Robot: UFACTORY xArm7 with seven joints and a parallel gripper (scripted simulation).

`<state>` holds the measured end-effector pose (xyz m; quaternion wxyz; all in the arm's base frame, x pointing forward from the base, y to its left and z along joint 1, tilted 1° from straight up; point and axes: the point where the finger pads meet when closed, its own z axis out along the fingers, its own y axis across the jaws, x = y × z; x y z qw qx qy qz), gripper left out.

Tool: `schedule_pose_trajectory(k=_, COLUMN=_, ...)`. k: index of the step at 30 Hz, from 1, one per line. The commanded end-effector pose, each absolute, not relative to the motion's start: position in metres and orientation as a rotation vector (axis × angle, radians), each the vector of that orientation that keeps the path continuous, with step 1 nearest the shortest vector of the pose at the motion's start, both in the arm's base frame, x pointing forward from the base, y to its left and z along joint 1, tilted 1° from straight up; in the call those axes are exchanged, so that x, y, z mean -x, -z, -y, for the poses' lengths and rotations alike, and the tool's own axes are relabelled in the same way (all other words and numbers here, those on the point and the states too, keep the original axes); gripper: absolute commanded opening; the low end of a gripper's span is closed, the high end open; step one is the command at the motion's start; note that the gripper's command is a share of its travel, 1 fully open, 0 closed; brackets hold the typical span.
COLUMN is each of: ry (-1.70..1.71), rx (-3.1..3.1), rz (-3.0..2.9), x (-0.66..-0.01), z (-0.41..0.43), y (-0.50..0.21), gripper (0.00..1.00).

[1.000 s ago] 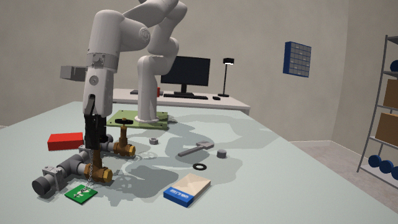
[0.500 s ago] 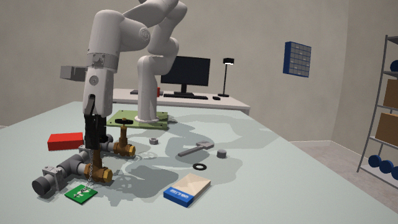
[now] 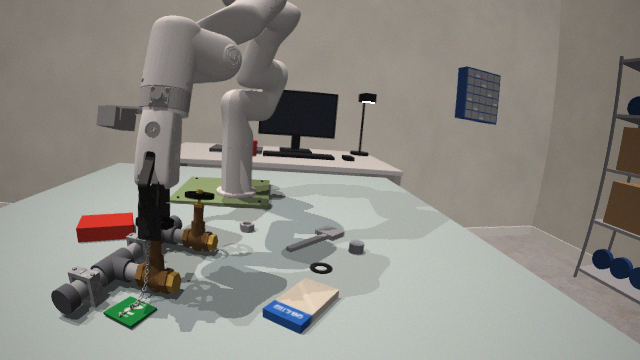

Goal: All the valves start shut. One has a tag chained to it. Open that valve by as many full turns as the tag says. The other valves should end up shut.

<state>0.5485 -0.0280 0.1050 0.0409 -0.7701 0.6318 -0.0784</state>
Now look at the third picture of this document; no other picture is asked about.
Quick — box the dark grey cylinder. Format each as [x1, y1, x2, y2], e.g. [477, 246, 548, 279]
[349, 240, 364, 255]

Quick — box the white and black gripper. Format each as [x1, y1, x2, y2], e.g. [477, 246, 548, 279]
[134, 107, 189, 241]

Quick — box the red rectangular block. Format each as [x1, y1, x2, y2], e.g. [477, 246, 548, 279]
[76, 213, 134, 242]

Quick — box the grey hex nut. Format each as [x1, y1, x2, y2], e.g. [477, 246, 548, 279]
[240, 221, 254, 233]

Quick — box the black rubber ring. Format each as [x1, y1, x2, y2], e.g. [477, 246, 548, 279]
[310, 263, 332, 274]

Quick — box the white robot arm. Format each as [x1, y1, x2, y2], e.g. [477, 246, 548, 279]
[96, 0, 301, 198]

